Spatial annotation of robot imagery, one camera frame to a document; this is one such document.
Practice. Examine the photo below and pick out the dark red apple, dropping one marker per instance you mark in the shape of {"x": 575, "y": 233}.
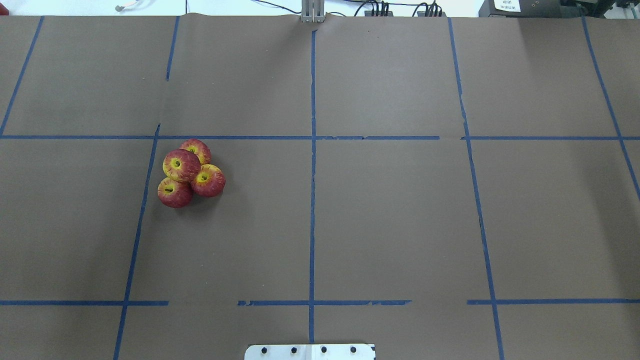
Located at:
{"x": 181, "y": 165}

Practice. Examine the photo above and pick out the red yellow apple left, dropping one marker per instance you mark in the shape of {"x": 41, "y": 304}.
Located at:
{"x": 209, "y": 182}

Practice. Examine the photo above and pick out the red yellow apple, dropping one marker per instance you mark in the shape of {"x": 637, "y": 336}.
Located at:
{"x": 209, "y": 182}
{"x": 174, "y": 194}
{"x": 199, "y": 148}

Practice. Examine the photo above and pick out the red yellow apple front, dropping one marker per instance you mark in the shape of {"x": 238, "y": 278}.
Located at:
{"x": 199, "y": 148}

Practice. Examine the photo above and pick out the red yellow apple back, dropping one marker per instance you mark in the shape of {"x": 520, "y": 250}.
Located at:
{"x": 174, "y": 194}

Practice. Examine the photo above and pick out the black desktop computer box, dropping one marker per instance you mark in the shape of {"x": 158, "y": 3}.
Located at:
{"x": 551, "y": 9}

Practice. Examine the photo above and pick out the aluminium frame post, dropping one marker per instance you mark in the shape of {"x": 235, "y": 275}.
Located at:
{"x": 313, "y": 11}

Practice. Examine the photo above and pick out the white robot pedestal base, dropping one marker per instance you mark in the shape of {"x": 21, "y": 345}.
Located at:
{"x": 326, "y": 351}

